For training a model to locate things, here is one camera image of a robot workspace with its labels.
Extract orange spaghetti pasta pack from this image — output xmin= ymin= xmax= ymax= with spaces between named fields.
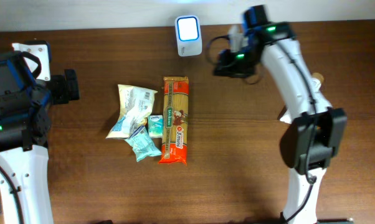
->
xmin=159 ymin=77 xmax=189 ymax=164

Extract cream white snack bag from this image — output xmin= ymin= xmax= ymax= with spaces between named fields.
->
xmin=106 ymin=84 xmax=157 ymax=139

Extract white cream tube gold cap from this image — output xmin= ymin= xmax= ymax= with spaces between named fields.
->
xmin=277 ymin=73 xmax=325 ymax=124

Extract small teal snack bag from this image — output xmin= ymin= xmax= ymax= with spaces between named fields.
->
xmin=125 ymin=126 xmax=162 ymax=162

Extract green Kleenex tissue pack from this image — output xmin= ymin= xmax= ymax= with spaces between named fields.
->
xmin=148 ymin=115 xmax=163 ymax=138

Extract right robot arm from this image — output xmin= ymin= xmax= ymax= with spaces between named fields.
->
xmin=214 ymin=5 xmax=347 ymax=223

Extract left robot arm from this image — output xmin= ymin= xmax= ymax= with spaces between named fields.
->
xmin=0 ymin=51 xmax=80 ymax=223

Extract white barcode scanner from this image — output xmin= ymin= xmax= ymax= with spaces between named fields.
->
xmin=174 ymin=15 xmax=202 ymax=57

